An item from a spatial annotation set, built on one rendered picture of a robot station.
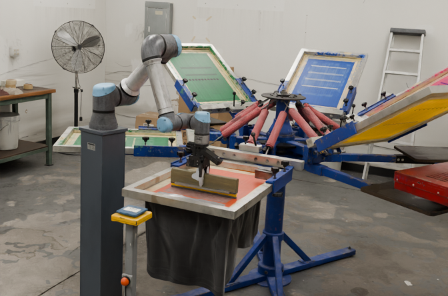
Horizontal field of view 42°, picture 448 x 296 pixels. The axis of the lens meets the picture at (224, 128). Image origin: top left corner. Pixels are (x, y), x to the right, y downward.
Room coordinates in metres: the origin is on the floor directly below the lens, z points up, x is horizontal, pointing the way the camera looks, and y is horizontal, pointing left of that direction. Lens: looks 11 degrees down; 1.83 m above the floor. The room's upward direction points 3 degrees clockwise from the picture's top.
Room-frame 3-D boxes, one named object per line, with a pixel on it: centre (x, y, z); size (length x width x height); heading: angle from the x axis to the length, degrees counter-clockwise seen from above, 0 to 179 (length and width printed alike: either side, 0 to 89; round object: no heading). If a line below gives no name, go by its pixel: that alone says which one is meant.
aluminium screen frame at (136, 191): (2.86, 0.04, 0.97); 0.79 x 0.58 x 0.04; 156
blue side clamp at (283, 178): (2.97, -0.31, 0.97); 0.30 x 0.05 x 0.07; 156
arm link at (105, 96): (3.01, 0.63, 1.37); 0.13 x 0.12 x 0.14; 143
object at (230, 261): (2.73, -0.13, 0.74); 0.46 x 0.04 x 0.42; 156
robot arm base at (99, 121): (3.00, 0.64, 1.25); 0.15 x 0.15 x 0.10
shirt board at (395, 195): (3.29, -0.78, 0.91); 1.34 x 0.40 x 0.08; 36
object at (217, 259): (2.60, 0.16, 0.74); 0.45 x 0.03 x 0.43; 66
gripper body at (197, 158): (2.76, 0.11, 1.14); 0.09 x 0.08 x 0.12; 66
